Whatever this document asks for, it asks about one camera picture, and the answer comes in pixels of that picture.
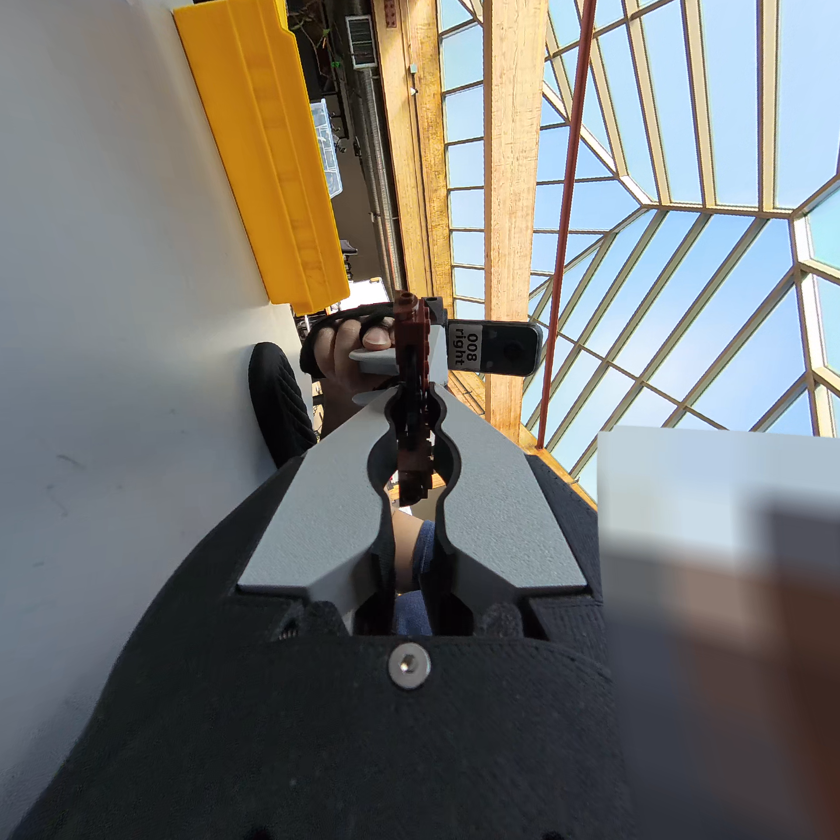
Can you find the red metal pole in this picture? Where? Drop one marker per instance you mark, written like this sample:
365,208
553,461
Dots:
565,216

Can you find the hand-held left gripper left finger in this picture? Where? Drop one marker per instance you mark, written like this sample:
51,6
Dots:
315,525

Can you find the yellow plastic bin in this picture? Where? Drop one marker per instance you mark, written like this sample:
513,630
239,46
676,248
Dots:
262,151

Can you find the black ribbed round pad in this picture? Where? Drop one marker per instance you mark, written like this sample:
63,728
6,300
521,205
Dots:
282,407

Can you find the wide wooden roof beam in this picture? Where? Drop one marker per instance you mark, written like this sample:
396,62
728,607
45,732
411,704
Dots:
515,197

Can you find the white panel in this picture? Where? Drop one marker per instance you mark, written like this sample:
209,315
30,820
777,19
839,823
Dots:
361,295

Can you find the white air vent grille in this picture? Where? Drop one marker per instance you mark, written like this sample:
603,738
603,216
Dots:
361,40

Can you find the white desk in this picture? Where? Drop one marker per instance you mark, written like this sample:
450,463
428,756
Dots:
98,328

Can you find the person's right hand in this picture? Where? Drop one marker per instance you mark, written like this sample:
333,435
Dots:
338,377

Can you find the wooden wall beam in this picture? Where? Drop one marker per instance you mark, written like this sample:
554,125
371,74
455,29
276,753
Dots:
420,164

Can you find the clear plastic storage box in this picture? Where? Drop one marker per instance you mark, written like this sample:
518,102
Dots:
328,151

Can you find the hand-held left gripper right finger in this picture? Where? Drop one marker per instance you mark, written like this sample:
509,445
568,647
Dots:
505,525

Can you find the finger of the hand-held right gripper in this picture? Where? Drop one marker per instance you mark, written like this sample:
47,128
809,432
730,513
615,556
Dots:
438,354

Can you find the brown toy brick assembly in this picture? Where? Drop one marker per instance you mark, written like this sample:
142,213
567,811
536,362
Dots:
415,367

